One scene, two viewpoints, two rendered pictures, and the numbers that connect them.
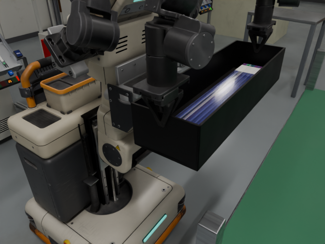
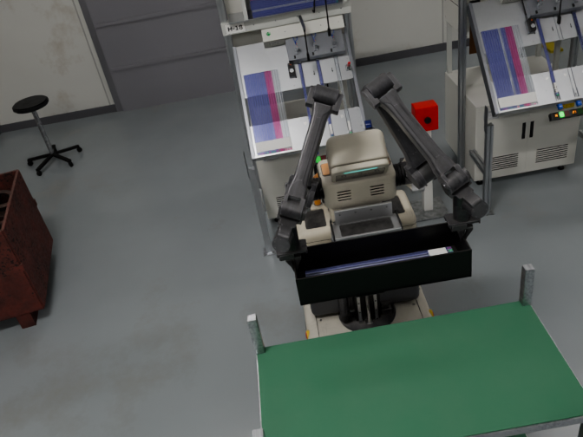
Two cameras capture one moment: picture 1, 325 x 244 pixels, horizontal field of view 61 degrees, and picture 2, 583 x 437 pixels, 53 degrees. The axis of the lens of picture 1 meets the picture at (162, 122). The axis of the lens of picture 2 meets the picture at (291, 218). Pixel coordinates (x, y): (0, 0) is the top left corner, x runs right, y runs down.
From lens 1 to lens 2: 1.64 m
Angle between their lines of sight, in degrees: 46
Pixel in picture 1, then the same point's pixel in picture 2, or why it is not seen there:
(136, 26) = (360, 184)
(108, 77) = not seen: hidden behind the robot
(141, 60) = (364, 210)
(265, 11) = (455, 211)
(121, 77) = (339, 219)
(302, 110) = (468, 316)
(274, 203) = (332, 348)
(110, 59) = (331, 205)
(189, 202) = not seen: hidden behind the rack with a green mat
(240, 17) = not seen: outside the picture
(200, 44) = (279, 242)
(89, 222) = (332, 328)
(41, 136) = (301, 235)
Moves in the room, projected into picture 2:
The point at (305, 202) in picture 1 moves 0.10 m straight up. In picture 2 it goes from (347, 360) to (343, 337)
